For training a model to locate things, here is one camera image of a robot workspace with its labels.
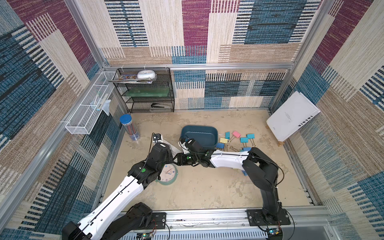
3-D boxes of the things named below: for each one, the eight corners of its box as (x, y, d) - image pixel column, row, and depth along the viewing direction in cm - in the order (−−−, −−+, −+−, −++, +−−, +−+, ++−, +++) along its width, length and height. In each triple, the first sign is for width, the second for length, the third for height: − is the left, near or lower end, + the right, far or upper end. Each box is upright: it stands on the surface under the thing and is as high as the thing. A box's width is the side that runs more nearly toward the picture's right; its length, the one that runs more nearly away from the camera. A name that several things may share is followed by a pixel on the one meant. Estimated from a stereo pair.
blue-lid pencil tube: (128, 140, 105) (118, 123, 90) (131, 132, 109) (121, 114, 95) (139, 140, 105) (129, 123, 90) (141, 132, 109) (132, 114, 95)
